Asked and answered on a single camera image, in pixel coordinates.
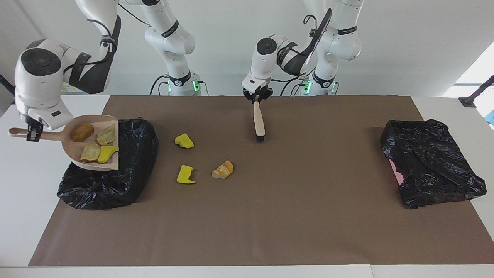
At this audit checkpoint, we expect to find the notched yellow sponge chunk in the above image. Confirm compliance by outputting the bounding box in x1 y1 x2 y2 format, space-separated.
177 165 196 185

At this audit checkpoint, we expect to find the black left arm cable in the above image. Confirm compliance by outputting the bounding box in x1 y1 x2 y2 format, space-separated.
270 8 333 83

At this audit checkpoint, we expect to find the black base power cable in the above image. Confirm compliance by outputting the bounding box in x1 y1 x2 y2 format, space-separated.
280 76 309 96
150 75 209 96

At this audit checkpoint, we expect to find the black clamp stand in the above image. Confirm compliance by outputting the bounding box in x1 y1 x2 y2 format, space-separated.
0 74 15 97
458 75 494 108

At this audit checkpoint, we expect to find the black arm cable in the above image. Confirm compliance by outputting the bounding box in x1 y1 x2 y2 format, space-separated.
270 8 333 83
64 0 152 74

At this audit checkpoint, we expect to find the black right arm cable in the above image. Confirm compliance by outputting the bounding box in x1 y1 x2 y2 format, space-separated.
64 0 152 74

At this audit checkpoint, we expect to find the pale toy bread piece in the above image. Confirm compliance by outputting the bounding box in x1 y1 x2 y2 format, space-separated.
80 143 102 162
96 124 117 146

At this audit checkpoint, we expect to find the brown toy bread roll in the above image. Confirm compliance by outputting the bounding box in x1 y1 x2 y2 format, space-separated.
70 123 95 142

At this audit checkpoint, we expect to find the brown table mat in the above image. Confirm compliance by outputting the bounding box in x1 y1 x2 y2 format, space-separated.
28 95 494 267

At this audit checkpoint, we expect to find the black plastic trash bag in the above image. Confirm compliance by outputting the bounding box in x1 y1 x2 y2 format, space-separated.
380 119 487 209
57 118 159 211

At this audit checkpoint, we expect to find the beige plastic dustpan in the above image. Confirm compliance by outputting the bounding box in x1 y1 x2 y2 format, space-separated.
8 114 120 171

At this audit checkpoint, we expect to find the striped toy croissant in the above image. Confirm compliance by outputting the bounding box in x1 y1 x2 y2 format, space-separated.
212 160 234 180

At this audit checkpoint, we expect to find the yellow sponge wedge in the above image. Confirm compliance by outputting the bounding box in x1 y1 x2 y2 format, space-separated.
97 145 120 164

